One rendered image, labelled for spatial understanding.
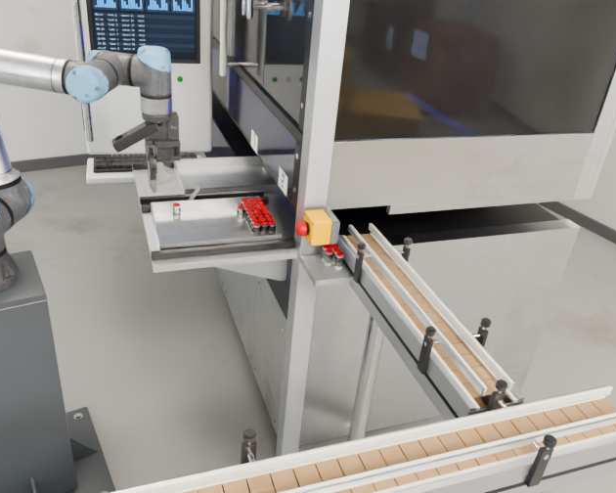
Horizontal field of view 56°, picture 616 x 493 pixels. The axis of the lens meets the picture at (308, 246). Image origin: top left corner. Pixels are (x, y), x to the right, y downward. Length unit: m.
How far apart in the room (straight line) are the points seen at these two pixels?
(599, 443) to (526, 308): 1.07
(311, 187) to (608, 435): 0.88
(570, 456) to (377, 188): 0.84
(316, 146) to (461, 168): 0.46
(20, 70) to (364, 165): 0.84
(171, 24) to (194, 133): 0.43
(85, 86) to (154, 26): 1.05
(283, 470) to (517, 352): 1.50
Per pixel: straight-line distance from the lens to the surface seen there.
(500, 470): 1.08
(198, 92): 2.44
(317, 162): 1.52
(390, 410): 2.21
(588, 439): 1.21
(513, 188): 1.88
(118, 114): 2.45
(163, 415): 2.38
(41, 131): 4.44
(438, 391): 1.25
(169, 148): 1.52
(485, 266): 1.98
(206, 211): 1.83
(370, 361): 1.66
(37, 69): 1.41
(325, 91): 1.46
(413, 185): 1.67
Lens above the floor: 1.71
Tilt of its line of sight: 30 degrees down
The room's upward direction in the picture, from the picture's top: 6 degrees clockwise
